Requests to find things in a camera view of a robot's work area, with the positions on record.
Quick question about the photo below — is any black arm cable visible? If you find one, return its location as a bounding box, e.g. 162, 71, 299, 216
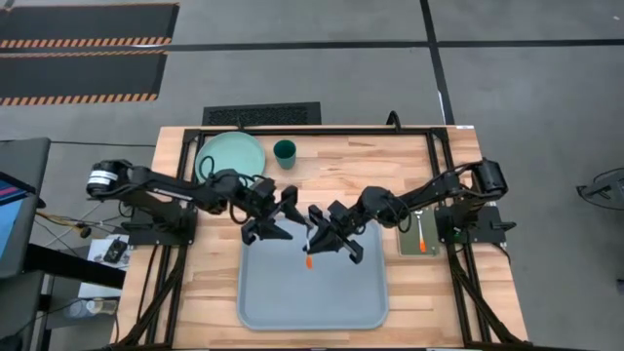
395, 194, 414, 234
198, 155, 216, 184

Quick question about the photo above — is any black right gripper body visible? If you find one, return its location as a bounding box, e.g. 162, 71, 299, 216
331, 204, 371, 238

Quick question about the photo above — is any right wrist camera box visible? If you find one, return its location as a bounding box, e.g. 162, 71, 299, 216
329, 199, 351, 219

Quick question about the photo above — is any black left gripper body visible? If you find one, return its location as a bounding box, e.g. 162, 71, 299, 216
243, 192, 285, 229

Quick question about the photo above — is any grey plastic tray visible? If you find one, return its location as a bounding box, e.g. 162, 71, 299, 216
236, 212, 390, 332

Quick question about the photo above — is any grey cabinet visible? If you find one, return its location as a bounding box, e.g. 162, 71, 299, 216
0, 270, 46, 351

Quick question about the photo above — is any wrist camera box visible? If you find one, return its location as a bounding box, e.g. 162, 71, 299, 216
252, 176, 277, 200
329, 199, 351, 219

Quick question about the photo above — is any black handheld controller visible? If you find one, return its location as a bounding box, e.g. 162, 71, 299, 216
103, 237, 129, 264

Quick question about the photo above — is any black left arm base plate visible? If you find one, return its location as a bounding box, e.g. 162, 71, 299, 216
127, 204, 199, 247

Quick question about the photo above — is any black floor vent grate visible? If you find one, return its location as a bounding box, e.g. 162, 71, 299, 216
202, 101, 323, 127

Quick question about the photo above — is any white paper sheet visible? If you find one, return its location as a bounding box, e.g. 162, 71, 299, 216
77, 236, 131, 299

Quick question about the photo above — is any olive green cutlery mat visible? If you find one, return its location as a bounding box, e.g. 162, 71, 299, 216
398, 207, 442, 258

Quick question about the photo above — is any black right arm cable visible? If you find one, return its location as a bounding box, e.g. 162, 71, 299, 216
395, 194, 414, 234

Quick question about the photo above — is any black aluminium table frame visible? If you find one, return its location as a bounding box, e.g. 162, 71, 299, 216
109, 125, 532, 351

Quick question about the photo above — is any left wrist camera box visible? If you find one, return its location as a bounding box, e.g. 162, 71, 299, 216
252, 176, 277, 200

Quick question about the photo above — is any black chair base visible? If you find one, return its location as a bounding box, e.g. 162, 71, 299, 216
576, 168, 624, 212

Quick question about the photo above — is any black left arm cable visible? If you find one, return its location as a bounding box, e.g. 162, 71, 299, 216
198, 155, 216, 184

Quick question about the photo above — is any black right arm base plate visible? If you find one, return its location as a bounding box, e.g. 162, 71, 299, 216
435, 204, 508, 245

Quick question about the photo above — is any computer monitor with blue screen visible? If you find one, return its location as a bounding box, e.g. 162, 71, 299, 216
0, 170, 38, 279

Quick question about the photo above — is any orange-handled metal fork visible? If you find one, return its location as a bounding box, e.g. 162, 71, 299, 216
302, 226, 314, 270

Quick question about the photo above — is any yellow floor cable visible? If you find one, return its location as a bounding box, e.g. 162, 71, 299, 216
36, 210, 94, 231

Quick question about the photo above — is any mint green plate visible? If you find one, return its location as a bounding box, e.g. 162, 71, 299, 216
194, 131, 267, 185

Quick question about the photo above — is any black hazard-striped floor mat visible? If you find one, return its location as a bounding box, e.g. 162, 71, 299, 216
0, 50, 170, 107
0, 2, 180, 50

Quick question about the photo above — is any orange-handled metal spoon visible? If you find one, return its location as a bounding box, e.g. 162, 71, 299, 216
413, 209, 428, 254

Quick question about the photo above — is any black side desk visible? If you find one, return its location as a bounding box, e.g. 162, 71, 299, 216
23, 243, 127, 290

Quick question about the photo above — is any clear plastic water bottle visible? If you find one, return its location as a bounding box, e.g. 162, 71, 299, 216
65, 297, 119, 318

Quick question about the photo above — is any dark green cup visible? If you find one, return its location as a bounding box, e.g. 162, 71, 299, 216
272, 139, 297, 171

